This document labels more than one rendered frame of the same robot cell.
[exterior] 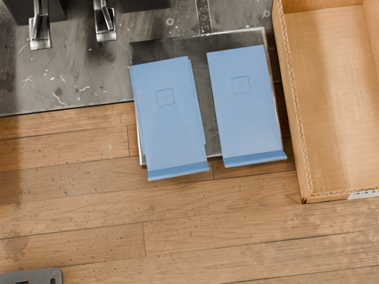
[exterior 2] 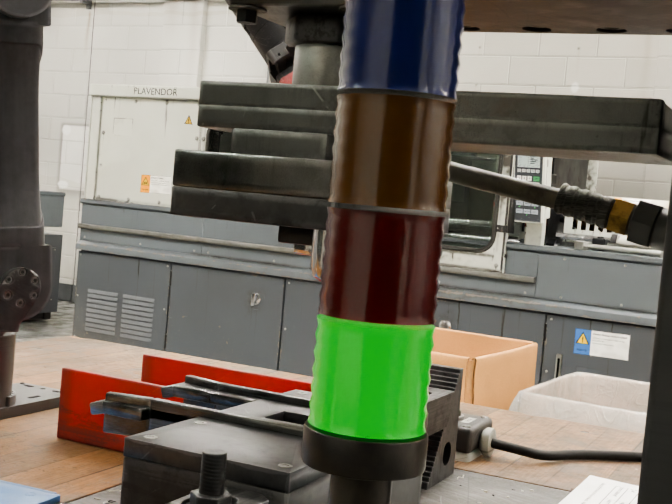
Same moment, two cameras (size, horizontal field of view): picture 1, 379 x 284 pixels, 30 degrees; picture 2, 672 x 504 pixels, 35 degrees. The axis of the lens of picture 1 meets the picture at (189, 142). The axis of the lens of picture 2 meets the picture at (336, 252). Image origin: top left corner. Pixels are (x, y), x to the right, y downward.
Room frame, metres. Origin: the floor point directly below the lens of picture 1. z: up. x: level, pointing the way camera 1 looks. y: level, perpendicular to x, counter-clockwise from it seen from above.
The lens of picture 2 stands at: (0.75, -0.47, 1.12)
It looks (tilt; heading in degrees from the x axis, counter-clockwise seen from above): 3 degrees down; 113
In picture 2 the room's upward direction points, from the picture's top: 5 degrees clockwise
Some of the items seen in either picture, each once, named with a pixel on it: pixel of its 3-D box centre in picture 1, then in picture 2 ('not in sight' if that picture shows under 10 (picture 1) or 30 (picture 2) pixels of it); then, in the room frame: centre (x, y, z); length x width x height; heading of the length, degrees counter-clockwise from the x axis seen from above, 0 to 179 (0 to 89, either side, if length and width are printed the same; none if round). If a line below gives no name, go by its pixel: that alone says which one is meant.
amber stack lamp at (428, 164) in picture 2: not in sight; (391, 154); (0.63, -0.16, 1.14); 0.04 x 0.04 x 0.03
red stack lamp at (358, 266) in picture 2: not in sight; (381, 264); (0.63, -0.16, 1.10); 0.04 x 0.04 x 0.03
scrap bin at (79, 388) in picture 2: not in sight; (223, 417); (0.33, 0.30, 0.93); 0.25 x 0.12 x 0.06; 178
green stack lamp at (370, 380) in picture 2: not in sight; (371, 373); (0.63, -0.16, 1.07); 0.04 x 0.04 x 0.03
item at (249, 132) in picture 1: (245, 103); not in sight; (0.28, -0.07, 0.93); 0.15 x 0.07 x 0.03; 0
